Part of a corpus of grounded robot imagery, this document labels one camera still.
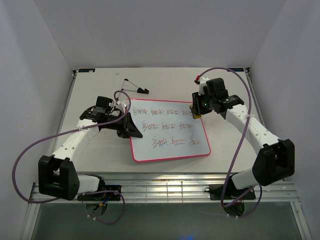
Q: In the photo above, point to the left blue table label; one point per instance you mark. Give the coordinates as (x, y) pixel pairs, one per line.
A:
(86, 70)

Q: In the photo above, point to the yellow whiteboard eraser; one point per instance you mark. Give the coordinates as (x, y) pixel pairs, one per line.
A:
(195, 113)

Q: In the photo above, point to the aluminium rail frame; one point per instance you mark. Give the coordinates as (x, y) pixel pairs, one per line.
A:
(167, 188)

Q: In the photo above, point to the black wire board stand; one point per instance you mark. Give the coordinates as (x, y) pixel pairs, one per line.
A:
(134, 88)

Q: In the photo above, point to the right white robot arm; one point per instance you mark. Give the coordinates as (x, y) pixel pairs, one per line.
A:
(275, 158)

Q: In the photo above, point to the blue table label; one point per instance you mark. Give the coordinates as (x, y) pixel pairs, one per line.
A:
(86, 70)
(236, 69)

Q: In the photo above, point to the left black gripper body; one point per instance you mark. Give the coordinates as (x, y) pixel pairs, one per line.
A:
(116, 125)

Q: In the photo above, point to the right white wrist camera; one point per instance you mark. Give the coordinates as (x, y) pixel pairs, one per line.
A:
(201, 81)

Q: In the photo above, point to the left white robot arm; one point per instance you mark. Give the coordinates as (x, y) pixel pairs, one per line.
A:
(57, 174)

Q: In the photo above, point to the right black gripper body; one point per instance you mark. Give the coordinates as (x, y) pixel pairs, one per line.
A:
(202, 104)

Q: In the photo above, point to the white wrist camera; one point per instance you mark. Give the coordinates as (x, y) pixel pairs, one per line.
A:
(201, 81)
(122, 105)

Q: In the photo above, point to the pink framed whiteboard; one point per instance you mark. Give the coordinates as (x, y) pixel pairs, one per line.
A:
(169, 131)

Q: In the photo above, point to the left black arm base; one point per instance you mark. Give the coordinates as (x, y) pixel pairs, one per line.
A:
(110, 196)

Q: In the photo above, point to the right blue table label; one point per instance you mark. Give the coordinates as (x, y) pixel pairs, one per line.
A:
(236, 69)

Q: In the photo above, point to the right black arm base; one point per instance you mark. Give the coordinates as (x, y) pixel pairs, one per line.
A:
(215, 193)

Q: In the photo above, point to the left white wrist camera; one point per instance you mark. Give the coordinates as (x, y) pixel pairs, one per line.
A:
(122, 105)

